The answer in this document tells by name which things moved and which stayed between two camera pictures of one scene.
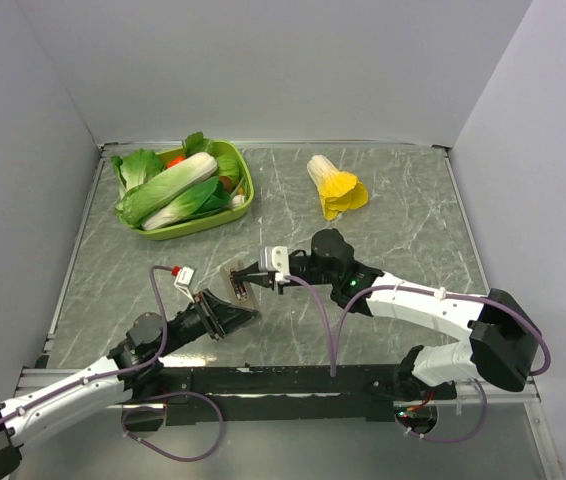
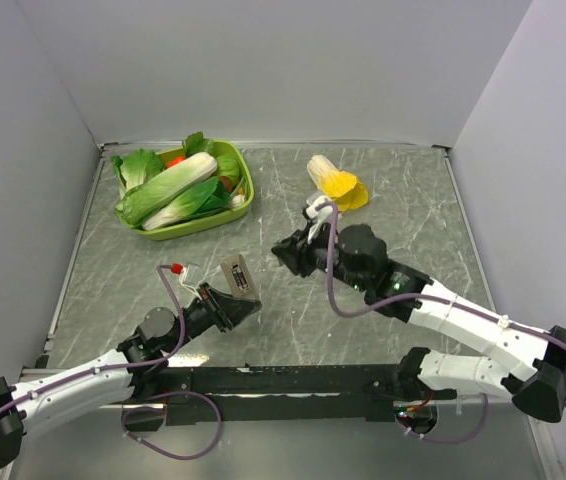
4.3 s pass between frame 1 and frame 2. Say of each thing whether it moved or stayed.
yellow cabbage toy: stayed
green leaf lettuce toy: stayed
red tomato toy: stayed
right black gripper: moved
